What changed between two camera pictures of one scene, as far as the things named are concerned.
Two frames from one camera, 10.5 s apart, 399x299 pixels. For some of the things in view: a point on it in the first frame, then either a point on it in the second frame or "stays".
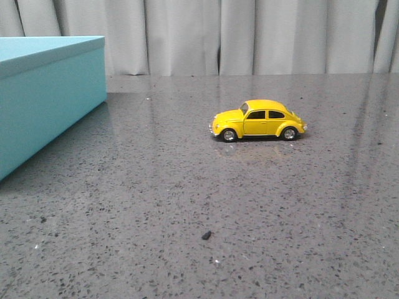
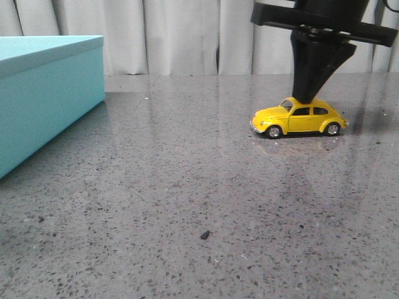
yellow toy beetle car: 258,118 to 293,116
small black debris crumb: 206,236 stays
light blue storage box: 48,85 stays
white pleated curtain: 206,37 stays
